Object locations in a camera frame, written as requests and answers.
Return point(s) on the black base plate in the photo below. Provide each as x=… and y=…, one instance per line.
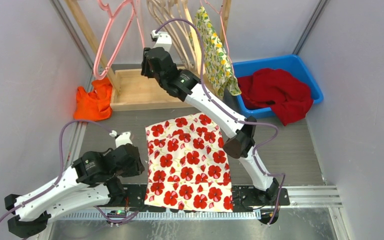
x=245, y=198

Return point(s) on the thin pink wire hanger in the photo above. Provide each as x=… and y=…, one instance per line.
x=224, y=17

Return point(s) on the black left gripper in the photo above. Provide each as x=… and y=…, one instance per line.
x=137, y=169

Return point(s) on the cream wooden hanger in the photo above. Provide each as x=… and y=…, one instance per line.
x=197, y=53

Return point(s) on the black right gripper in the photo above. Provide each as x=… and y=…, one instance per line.
x=144, y=66

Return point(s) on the dark red cloth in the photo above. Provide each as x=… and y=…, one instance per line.
x=288, y=97

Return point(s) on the lemon print skirt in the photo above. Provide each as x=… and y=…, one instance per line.
x=220, y=75

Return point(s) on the blue plastic bin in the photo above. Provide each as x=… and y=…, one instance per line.
x=291, y=63

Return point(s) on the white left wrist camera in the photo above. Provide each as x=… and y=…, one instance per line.
x=121, y=139

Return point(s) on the wooden hanger rack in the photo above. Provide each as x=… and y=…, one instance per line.
x=130, y=90

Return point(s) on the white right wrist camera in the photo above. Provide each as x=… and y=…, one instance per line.
x=161, y=39

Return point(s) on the orange cloth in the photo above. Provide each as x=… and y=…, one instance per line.
x=94, y=105

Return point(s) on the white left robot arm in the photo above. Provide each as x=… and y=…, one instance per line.
x=92, y=180

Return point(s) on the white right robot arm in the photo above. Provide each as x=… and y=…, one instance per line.
x=184, y=85

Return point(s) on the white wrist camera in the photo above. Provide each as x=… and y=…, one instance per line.
x=161, y=39
x=121, y=139

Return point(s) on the red poppy print cloth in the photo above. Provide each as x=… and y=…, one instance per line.
x=187, y=166

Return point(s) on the beige wooden hanger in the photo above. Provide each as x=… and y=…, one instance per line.
x=176, y=11
x=165, y=30

